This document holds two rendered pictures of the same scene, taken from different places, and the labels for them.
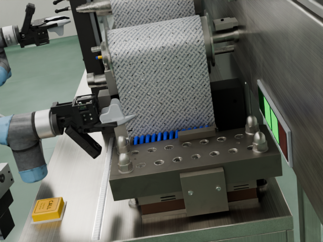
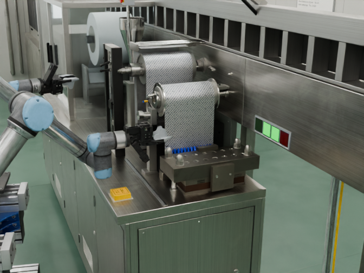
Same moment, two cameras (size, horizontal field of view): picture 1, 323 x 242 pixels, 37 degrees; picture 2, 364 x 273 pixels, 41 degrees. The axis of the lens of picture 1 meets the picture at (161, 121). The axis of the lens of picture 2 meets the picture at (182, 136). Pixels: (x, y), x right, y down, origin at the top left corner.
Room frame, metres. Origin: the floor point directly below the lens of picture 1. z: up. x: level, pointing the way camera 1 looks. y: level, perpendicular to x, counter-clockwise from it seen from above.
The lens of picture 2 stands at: (-0.64, 0.91, 1.78)
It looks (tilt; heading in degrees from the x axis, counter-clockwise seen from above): 19 degrees down; 334
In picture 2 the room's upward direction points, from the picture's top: 1 degrees clockwise
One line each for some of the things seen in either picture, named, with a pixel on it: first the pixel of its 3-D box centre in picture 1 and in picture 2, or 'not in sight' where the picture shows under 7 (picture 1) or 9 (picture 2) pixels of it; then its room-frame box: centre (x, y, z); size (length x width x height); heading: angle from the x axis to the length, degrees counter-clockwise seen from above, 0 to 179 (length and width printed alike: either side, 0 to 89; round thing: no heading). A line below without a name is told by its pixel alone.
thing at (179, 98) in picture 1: (167, 103); (189, 130); (1.16, -0.02, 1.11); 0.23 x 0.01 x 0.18; 87
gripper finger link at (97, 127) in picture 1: (100, 125); (153, 141); (1.14, 0.16, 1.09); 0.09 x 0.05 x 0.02; 86
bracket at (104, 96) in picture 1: (114, 119); (148, 141); (1.26, 0.13, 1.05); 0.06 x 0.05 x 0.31; 87
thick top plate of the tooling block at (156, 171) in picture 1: (192, 161); (209, 162); (1.03, -0.06, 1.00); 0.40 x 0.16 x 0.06; 87
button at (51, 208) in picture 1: (48, 209); (120, 193); (1.08, 0.33, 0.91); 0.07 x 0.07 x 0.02; 87
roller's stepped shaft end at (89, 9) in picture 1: (86, 7); (123, 70); (1.48, 0.16, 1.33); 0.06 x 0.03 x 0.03; 87
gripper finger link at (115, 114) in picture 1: (116, 114); (163, 134); (1.15, 0.11, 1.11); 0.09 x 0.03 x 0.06; 86
